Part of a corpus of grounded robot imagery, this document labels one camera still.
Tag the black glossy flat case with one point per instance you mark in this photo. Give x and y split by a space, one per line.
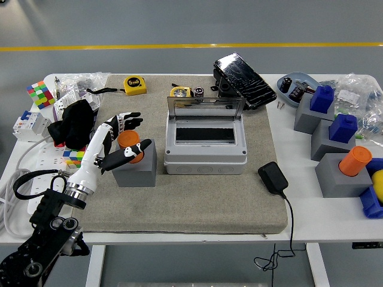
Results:
245 80

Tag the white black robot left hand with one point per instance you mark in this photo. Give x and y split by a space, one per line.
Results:
89 155

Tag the white circuit breaker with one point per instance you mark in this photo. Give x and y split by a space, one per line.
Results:
30 125

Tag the blue-grey tray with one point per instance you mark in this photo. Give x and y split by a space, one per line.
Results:
308 80

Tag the blue plastic bin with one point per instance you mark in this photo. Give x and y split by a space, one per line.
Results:
371 206

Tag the clear plastic bags of parts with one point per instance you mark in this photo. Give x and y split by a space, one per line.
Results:
365 98

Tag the black table control panel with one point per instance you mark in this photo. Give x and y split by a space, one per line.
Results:
366 245

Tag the yellow round object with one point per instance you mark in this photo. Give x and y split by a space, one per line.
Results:
378 185

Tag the black stand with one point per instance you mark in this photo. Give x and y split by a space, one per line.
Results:
223 86

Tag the grey electrical box with lid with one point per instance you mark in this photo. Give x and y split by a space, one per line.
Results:
206 152

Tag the blue block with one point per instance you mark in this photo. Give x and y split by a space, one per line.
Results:
343 128
322 98

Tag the white table leg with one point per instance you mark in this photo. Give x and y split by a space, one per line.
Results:
317 266
95 266

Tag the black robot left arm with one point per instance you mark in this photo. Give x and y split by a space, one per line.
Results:
45 209

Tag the white power strip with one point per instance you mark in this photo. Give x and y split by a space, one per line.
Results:
45 161

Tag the black cloth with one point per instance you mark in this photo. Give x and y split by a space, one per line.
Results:
74 125

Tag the pen with clear barrel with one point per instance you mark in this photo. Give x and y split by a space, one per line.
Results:
57 86

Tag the clear plastic bag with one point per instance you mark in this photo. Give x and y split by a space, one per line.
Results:
83 79

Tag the grey block holder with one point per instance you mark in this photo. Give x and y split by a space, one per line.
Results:
303 118
137 173
332 182
321 146

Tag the colourful puzzle cube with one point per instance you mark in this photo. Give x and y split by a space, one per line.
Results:
73 157
40 94

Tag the metal table crossbar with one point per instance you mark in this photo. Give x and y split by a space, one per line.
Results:
191 285

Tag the yellow tape measure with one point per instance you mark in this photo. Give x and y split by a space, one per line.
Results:
180 91
134 85

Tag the small silver red part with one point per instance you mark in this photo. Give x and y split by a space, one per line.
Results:
305 86

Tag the grey-brown mat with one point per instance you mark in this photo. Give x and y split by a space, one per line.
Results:
194 200

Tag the small metal screws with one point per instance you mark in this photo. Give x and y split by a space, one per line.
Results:
280 105

